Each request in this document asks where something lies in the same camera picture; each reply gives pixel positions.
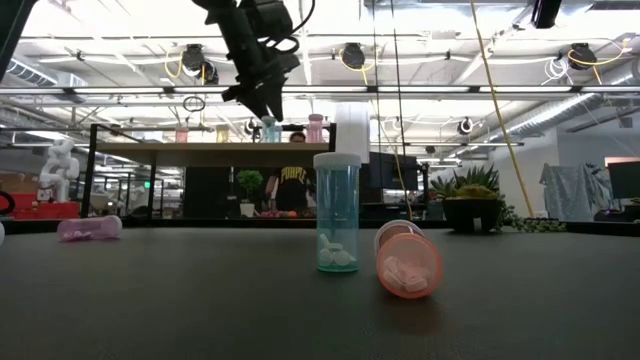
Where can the small tree white pot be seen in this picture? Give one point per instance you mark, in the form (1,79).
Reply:
(248,181)

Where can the wooden shelf black metal legs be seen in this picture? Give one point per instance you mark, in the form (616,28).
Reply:
(210,155)

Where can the red pill bottle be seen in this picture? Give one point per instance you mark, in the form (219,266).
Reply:
(181,136)
(407,265)

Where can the black computer monitor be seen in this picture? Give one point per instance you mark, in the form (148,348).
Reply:
(392,172)
(625,180)

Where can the succulent plant black pot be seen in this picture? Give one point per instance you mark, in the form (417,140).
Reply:
(470,212)

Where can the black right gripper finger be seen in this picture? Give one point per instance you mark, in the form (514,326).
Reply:
(546,12)

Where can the pink pill bottle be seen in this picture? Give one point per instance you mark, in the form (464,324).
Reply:
(315,130)
(90,228)

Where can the grey cloth cover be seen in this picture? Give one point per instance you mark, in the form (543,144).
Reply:
(570,192)

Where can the red storage bins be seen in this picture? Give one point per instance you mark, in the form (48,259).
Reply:
(50,211)

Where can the person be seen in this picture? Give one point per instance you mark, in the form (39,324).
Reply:
(292,187)

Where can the small white-capped vial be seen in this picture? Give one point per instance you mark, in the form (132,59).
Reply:
(268,131)

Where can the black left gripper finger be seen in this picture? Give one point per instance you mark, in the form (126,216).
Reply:
(278,102)
(250,97)

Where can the black cabinet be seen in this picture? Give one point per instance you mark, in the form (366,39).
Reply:
(205,192)

